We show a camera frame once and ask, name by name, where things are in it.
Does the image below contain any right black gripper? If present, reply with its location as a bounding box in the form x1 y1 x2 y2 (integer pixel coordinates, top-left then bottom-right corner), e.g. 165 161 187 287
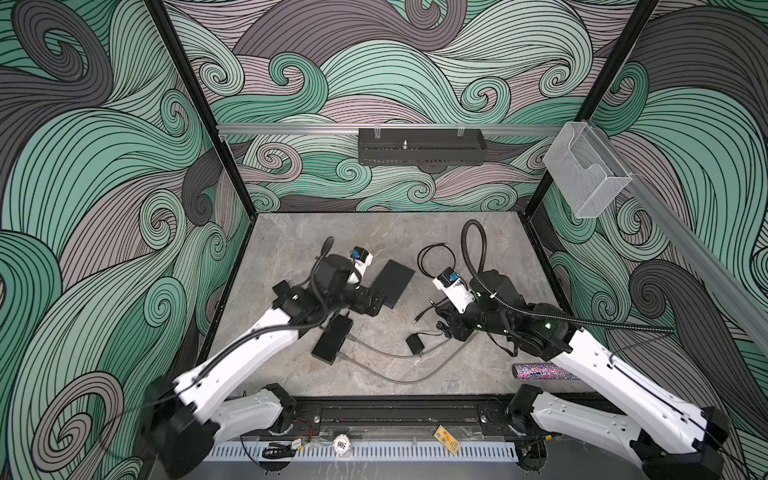
433 289 516 341

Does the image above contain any grey ethernet cable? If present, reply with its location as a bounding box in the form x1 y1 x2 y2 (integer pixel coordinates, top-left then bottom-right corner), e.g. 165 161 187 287
335 335 478 385
344 332 451 360

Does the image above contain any small black ribbed switch box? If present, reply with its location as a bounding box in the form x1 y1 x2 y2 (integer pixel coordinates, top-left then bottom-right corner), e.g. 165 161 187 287
311 315 353 365

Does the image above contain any black wall power adapter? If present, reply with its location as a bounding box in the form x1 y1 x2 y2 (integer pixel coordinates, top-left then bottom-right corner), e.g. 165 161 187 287
405 333 425 357

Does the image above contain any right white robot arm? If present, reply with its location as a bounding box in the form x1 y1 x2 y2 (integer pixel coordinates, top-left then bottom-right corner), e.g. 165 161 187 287
436 297 730 479

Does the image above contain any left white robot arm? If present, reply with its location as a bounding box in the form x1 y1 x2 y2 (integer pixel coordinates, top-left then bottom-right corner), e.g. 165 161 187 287
139 281 386 479

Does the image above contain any glittery microphone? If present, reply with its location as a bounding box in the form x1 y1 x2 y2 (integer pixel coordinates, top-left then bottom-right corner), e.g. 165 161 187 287
512 363 579 381

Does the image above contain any yellow tag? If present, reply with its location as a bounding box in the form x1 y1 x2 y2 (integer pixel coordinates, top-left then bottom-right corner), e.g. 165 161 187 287
433 425 461 456

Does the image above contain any large black switch box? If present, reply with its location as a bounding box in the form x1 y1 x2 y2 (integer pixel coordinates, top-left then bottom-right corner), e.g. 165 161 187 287
371 260 415 309

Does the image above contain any black looped usb cable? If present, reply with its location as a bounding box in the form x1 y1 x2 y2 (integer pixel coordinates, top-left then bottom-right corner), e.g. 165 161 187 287
413 242 460 322

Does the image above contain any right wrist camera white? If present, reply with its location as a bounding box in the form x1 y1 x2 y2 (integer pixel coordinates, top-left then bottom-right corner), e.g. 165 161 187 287
432 268 475 314

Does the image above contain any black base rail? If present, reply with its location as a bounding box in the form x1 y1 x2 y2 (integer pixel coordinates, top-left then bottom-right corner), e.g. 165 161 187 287
294 395 528 438

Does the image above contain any black perforated wall tray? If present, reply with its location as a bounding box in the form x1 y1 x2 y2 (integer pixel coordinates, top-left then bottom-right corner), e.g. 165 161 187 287
357 129 488 169

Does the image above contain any clear plastic wall bin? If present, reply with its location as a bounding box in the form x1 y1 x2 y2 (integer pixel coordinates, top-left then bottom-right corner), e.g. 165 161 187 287
544 121 631 219

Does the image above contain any black corner frame post left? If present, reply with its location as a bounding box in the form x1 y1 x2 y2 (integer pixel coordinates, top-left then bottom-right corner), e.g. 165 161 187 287
144 0 258 222

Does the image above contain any black corner frame post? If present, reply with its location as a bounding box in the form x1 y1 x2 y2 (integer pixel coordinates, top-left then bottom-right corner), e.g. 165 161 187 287
144 0 258 222
520 0 659 224

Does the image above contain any white slotted cable duct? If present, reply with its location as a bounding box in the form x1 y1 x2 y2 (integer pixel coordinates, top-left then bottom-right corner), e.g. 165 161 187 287
205 440 518 463

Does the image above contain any aluminium wall rail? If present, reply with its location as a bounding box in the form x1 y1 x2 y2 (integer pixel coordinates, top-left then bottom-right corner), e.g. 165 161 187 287
217 122 562 136

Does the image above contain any black corner frame post right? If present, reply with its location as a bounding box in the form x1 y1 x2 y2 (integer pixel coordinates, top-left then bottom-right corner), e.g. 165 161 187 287
520 0 659 224

